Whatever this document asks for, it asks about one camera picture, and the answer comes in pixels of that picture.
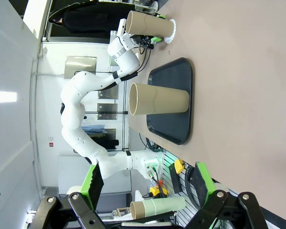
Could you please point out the folded blue cloth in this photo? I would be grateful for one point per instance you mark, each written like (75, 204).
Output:
(94, 129)

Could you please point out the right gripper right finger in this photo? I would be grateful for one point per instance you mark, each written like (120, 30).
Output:
(201, 186)

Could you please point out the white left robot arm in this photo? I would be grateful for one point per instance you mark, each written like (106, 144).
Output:
(71, 102)

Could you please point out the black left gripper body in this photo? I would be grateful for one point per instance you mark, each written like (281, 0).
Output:
(141, 40)

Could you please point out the brown plastic cup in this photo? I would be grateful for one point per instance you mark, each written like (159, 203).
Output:
(150, 25)
(162, 99)

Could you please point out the spare brown cup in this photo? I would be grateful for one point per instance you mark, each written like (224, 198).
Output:
(137, 210)

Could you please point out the black rectangular block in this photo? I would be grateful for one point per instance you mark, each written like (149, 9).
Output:
(175, 179)

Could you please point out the black frame shelf rack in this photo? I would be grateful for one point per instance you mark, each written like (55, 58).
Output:
(109, 114)

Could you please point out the spare light green cup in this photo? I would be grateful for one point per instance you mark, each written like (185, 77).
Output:
(166, 206)

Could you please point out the black plastic tray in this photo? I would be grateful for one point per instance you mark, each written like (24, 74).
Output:
(174, 128)

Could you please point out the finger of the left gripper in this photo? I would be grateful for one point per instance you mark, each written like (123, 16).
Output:
(156, 39)
(161, 16)

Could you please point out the metal wall panel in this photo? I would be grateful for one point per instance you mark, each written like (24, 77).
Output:
(79, 66)

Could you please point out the white lace paper coaster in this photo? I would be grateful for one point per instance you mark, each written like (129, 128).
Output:
(170, 38)

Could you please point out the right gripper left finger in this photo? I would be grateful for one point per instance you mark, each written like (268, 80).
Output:
(95, 188)

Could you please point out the yellow emergency stop button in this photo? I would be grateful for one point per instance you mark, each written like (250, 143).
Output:
(179, 165)
(158, 192)

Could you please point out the bystander in black tee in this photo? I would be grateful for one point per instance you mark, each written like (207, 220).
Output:
(90, 21)

